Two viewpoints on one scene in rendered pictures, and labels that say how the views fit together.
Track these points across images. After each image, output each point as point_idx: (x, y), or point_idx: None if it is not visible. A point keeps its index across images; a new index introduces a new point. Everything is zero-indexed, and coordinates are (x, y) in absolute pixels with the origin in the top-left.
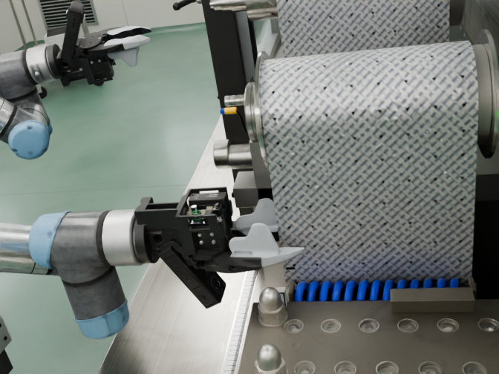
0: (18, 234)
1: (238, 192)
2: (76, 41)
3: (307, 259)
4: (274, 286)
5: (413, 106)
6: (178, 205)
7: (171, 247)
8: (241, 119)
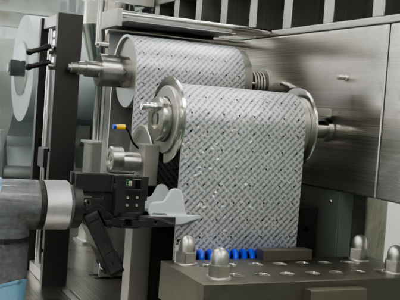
0: None
1: None
2: None
3: (194, 231)
4: (134, 286)
5: (272, 116)
6: (110, 174)
7: (97, 211)
8: (130, 133)
